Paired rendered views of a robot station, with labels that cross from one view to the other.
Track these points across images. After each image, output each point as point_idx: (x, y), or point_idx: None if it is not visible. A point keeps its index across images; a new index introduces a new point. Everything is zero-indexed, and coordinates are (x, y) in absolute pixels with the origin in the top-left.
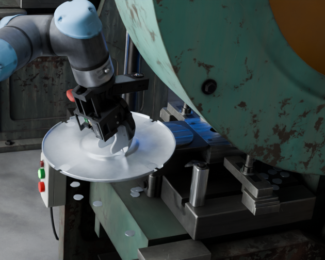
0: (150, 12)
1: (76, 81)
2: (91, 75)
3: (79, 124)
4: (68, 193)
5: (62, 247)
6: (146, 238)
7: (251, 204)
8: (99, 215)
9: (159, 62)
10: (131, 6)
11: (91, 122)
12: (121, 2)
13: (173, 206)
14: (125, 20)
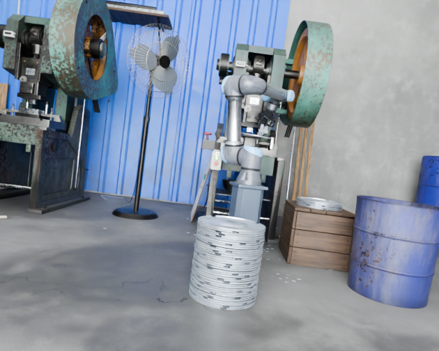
0: (325, 83)
1: (272, 109)
2: (277, 106)
3: (266, 123)
4: None
5: (214, 189)
6: (273, 157)
7: (276, 147)
8: (233, 168)
9: (315, 95)
10: (313, 83)
11: (272, 121)
12: (307, 83)
13: (263, 152)
14: (304, 88)
